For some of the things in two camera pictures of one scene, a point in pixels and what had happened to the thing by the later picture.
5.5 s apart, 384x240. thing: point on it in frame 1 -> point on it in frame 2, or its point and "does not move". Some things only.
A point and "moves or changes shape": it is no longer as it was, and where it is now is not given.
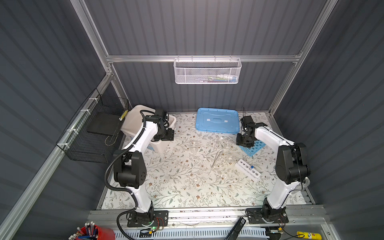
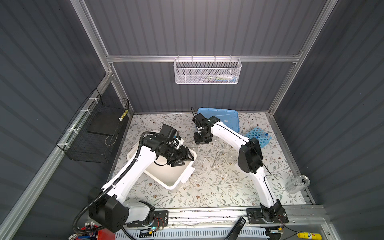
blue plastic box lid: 217,120 does not move
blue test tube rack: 258,145 moves or changes shape
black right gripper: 238,142 -> 199,142
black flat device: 236,229 does not move
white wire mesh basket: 208,71 does not move
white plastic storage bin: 132,120 -> 170,177
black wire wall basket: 94,136 does not move
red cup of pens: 91,231 does not move
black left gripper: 169,136 -> 183,156
